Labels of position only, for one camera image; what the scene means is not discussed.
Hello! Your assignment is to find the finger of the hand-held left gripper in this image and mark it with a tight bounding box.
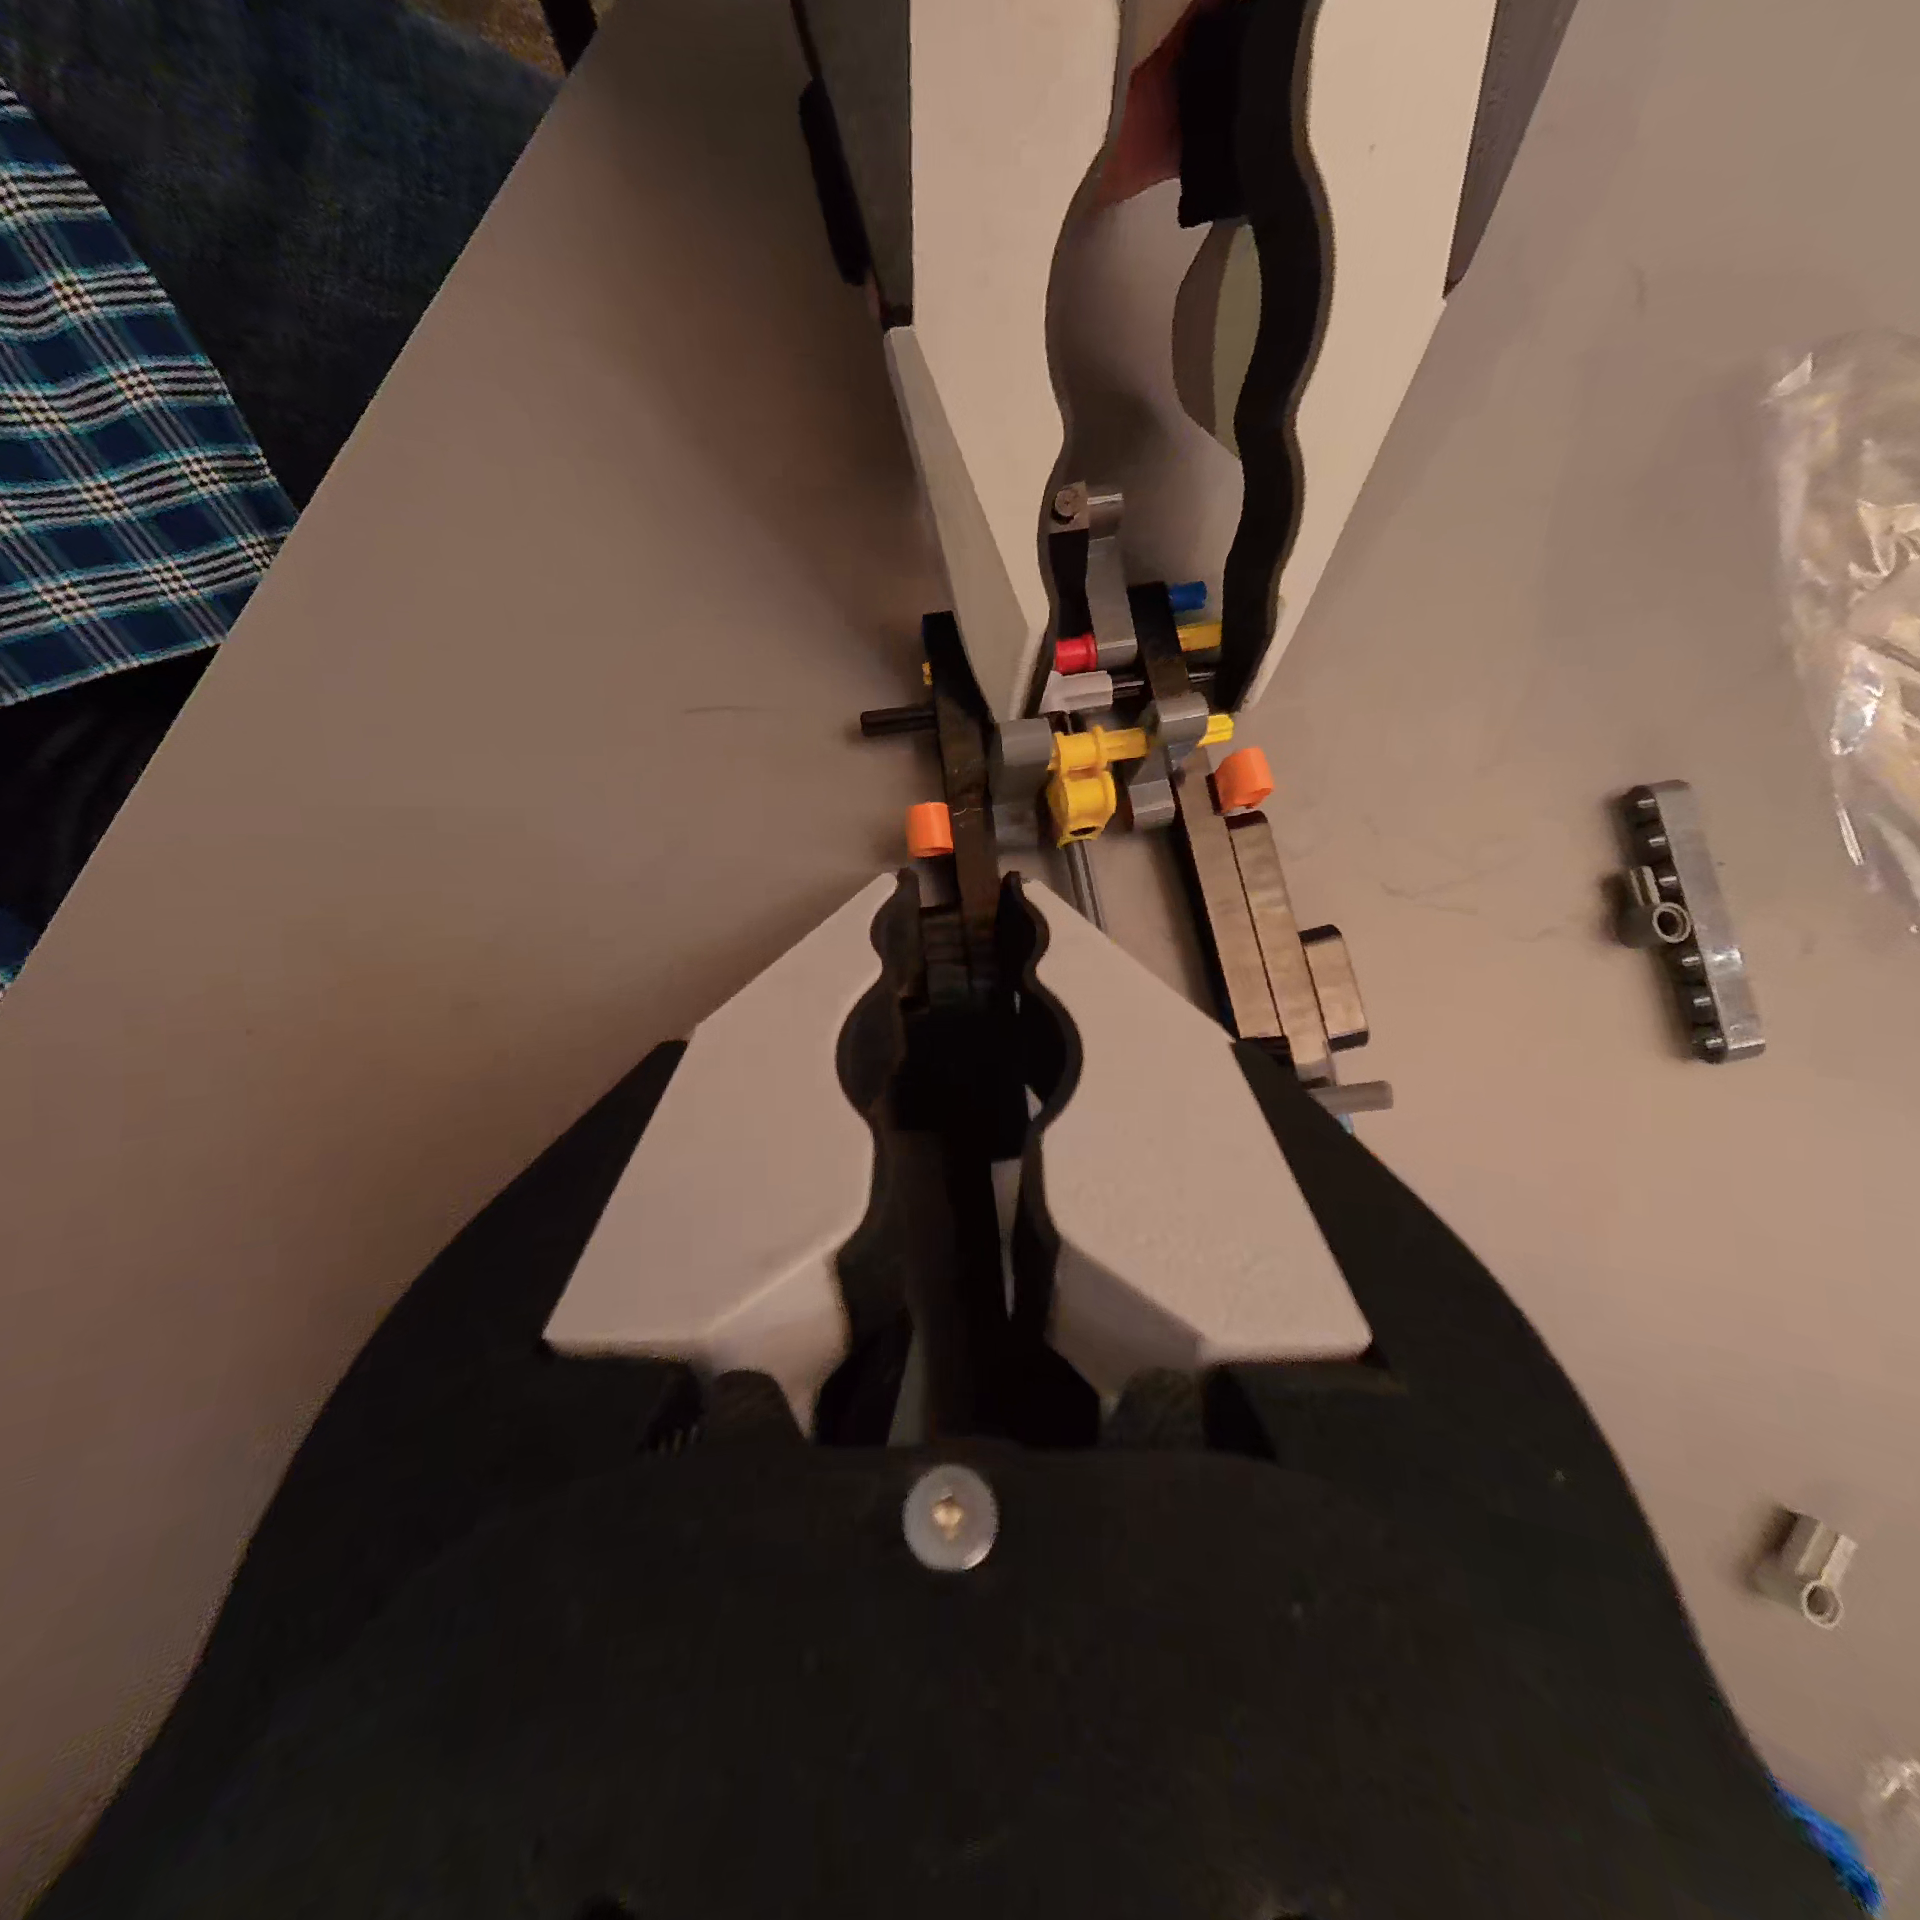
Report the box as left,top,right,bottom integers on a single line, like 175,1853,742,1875
1171,0,1577,714
796,0,1126,714

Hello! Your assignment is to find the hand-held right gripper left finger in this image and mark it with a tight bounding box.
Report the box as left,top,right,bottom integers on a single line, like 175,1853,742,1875
543,867,922,1445

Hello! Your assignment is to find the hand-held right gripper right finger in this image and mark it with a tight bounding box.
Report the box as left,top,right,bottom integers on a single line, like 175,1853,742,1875
996,871,1373,1434

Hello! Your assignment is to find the lego car chassis assembly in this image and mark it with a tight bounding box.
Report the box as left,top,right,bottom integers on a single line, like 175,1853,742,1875
862,479,1291,1052

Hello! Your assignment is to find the grey lego beam with connector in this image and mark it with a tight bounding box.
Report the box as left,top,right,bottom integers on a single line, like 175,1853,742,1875
1617,779,1766,1066

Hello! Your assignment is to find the small grey lego connector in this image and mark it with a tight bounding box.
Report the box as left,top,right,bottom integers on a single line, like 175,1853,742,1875
1746,1507,1863,1631

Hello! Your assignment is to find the clear plastic bag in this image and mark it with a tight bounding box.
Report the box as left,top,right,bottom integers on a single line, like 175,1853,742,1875
1757,327,1920,909

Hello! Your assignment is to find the dark blue cloth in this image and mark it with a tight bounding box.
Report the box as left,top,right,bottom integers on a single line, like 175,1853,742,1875
0,0,565,512

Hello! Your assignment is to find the blue plaid clothing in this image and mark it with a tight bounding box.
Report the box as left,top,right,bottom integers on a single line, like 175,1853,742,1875
0,75,301,707

